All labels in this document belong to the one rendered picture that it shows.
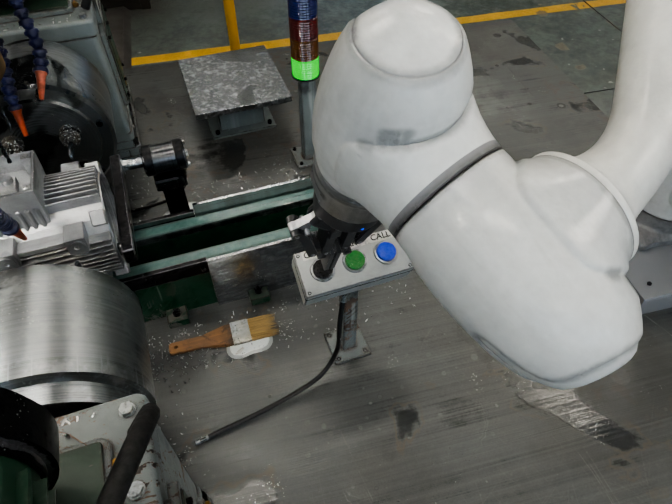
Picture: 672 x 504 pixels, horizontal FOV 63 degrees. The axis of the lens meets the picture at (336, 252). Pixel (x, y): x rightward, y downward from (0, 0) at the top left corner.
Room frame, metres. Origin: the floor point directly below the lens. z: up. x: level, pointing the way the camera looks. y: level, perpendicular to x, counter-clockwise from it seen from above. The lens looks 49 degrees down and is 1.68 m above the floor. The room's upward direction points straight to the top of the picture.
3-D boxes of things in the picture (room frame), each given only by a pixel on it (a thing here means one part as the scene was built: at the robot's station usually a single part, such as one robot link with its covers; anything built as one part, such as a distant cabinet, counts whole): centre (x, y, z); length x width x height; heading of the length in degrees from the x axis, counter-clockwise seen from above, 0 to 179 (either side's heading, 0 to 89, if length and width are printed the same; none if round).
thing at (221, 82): (1.26, 0.27, 0.86); 0.27 x 0.24 x 0.12; 20
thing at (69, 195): (0.63, 0.47, 1.01); 0.20 x 0.19 x 0.19; 110
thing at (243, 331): (0.55, 0.21, 0.80); 0.21 x 0.05 x 0.01; 107
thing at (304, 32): (1.09, 0.07, 1.14); 0.06 x 0.06 x 0.04
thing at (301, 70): (1.09, 0.07, 1.05); 0.06 x 0.06 x 0.04
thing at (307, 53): (1.09, 0.07, 1.10); 0.06 x 0.06 x 0.04
